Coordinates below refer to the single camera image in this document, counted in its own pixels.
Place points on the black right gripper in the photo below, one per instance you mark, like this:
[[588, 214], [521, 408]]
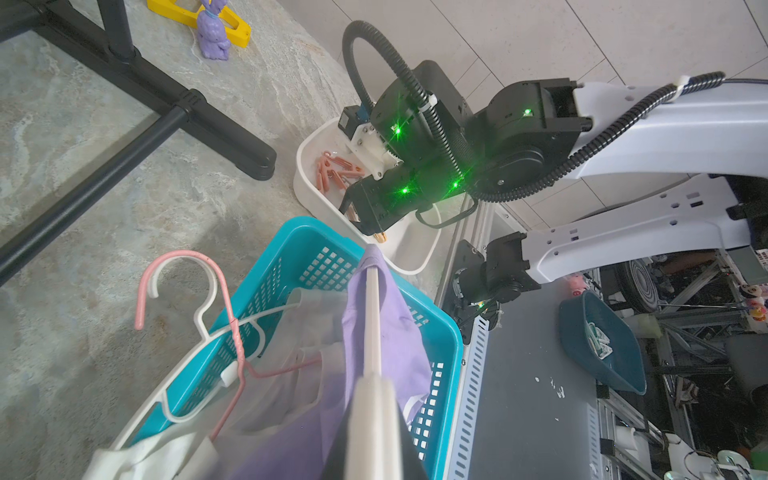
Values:
[[401, 191]]

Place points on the white plastic hanger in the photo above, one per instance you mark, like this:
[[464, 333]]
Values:
[[267, 286]]

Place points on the purple t-shirt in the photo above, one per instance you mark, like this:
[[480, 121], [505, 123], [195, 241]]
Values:
[[363, 432]]

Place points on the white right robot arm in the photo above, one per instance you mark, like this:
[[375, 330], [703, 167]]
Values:
[[534, 133]]

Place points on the white plastic clothespin tray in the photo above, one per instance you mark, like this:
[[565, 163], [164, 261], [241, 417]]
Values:
[[319, 185]]

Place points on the teal plastic laundry basket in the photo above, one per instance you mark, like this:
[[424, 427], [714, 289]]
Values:
[[305, 253]]

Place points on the white garment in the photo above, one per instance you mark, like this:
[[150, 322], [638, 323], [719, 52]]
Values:
[[281, 427]]

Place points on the purple toy figure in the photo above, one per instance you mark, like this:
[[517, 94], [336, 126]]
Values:
[[211, 31]]

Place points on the dark teal plastic bin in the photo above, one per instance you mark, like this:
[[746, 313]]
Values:
[[595, 338]]

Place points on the black metal clothes rack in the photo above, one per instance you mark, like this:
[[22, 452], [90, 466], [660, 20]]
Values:
[[81, 108]]

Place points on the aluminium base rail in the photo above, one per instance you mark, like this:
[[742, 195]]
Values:
[[475, 231]]

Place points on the pink wire hanger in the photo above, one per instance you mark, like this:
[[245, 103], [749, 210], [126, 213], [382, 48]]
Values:
[[237, 371]]

